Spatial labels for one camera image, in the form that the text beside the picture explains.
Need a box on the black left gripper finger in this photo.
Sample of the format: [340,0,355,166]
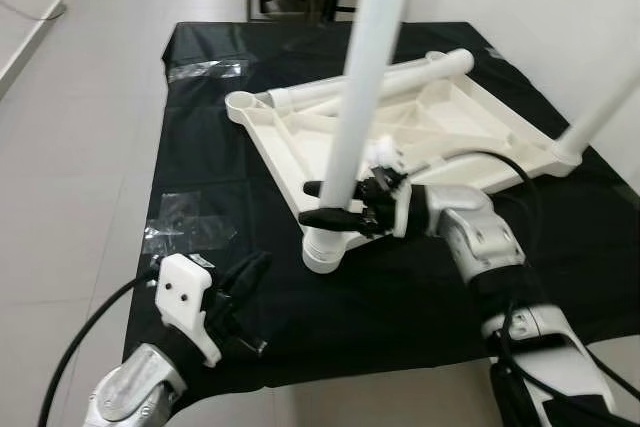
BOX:
[230,257,273,303]
[217,250,267,296]

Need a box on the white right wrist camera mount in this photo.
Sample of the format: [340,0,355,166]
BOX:
[365,137,411,240]

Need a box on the white plastic children table top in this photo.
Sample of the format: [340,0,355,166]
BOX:
[225,47,581,275]

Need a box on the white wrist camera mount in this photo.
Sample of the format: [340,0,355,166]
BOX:
[365,137,411,240]
[155,254,223,366]

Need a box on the clear plastic wrap piece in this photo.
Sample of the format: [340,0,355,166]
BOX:
[140,190,238,255]
[168,59,246,83]

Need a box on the black table cloth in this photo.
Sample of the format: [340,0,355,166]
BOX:
[122,19,640,413]

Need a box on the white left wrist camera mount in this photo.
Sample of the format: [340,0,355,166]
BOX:
[155,254,223,366]

